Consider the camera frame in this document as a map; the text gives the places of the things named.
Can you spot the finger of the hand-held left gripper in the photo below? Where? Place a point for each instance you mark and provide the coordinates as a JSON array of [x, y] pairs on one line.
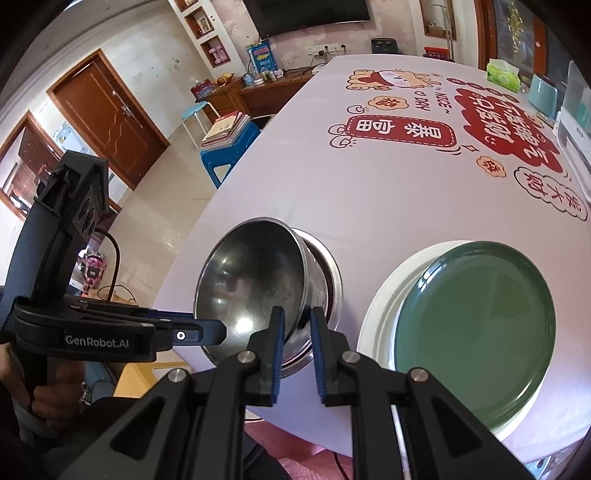
[[210, 332]]

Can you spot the green plate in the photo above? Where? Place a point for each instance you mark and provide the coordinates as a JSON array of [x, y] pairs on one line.
[[475, 332]]

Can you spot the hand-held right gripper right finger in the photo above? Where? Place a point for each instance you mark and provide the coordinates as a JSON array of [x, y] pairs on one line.
[[318, 357]]

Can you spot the person's pink pants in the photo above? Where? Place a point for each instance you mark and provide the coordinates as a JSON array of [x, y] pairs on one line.
[[286, 457]]

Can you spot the printed pink tablecloth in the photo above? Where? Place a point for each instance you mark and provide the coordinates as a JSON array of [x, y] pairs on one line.
[[392, 184]]

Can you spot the green tissue pack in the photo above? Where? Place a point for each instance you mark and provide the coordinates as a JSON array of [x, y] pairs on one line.
[[503, 76]]

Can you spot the dark blue plastic stool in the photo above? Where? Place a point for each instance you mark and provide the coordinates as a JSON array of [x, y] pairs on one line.
[[226, 157]]

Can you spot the black television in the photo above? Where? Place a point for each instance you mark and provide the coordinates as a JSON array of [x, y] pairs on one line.
[[304, 16]]

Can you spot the white wall shelf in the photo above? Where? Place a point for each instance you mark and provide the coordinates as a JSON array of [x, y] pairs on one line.
[[207, 32]]

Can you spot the stack of books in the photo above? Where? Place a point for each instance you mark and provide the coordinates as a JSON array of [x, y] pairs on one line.
[[226, 129]]

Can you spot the teal cup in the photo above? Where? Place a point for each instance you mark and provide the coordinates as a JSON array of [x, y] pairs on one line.
[[542, 97]]

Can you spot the red gift box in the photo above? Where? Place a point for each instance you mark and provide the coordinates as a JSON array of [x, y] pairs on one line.
[[437, 52]]

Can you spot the yellow plastic stool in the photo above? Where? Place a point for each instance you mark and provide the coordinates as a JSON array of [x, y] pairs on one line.
[[143, 376]]

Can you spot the white paper plate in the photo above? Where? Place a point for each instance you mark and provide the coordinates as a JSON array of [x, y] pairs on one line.
[[383, 314]]

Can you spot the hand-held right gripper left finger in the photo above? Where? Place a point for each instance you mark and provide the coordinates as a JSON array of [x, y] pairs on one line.
[[277, 357]]

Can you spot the white countertop appliance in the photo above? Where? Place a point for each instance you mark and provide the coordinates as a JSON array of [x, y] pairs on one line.
[[577, 134]]

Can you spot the white stool with blue seat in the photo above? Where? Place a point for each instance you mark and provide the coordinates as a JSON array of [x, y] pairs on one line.
[[196, 110]]

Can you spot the black kitchen appliance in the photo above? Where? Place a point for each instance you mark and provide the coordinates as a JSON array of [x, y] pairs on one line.
[[384, 46]]

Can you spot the blue printed box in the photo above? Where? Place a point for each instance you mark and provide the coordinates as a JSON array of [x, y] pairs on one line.
[[261, 57]]

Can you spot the pink toy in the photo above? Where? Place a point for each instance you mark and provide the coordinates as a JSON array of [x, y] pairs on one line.
[[92, 272]]

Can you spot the wooden sideboard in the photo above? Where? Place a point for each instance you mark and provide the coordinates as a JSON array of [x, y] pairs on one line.
[[263, 94]]

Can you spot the person's left hand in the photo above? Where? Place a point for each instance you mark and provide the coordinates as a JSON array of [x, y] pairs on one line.
[[60, 406]]

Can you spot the wooden display cabinet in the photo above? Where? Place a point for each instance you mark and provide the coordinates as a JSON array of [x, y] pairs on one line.
[[517, 32]]

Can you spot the red tin box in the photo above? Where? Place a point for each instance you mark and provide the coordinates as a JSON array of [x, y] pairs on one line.
[[203, 90]]

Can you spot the large steel bowl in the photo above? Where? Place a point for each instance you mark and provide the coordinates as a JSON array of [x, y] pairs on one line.
[[330, 286]]

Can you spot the small steel bowl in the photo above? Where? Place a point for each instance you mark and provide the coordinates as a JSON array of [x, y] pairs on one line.
[[249, 286]]

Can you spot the brown wooden door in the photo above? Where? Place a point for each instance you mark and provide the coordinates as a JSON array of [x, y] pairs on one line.
[[111, 120]]

